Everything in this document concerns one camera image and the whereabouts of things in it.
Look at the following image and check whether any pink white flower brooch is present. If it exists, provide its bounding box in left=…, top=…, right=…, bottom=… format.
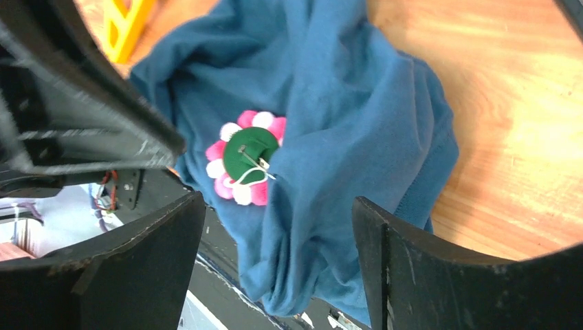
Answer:
left=206, top=110, right=287, bottom=206

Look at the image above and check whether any yellow plastic toy frame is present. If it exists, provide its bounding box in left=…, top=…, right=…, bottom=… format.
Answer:
left=102, top=0, right=157, bottom=64

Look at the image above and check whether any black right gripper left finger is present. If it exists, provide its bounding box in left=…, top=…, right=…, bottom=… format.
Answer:
left=1, top=192, right=206, bottom=329

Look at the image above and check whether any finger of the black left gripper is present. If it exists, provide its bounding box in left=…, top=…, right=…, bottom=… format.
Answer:
left=1, top=1, right=186, bottom=175

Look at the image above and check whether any blue cloth garment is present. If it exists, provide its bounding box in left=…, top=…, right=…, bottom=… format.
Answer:
left=129, top=1, right=459, bottom=325

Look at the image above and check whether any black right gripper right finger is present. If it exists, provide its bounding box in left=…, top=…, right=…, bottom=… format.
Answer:
left=352, top=197, right=582, bottom=329

